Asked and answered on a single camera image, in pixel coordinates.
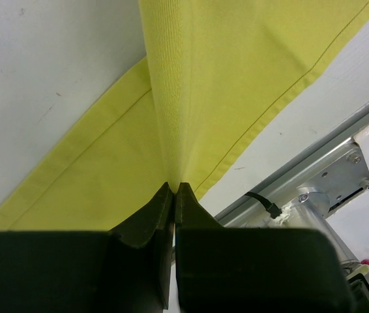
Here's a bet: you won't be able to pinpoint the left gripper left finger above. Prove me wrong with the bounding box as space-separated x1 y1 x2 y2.
0 185 174 312

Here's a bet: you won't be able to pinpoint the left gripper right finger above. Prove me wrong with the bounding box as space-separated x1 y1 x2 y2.
175 183 356 312

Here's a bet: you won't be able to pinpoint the yellow-green trousers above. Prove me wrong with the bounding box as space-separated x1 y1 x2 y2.
0 1 369 231

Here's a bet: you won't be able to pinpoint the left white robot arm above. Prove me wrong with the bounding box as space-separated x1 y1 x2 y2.
0 183 369 312

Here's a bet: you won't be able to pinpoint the black cable tie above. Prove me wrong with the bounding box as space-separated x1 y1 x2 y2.
245 192 282 219

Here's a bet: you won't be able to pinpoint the aluminium table frame rail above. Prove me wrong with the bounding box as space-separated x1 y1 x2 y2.
215 103 369 227

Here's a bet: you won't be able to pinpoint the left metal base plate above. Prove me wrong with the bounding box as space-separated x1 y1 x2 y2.
296 138 369 218

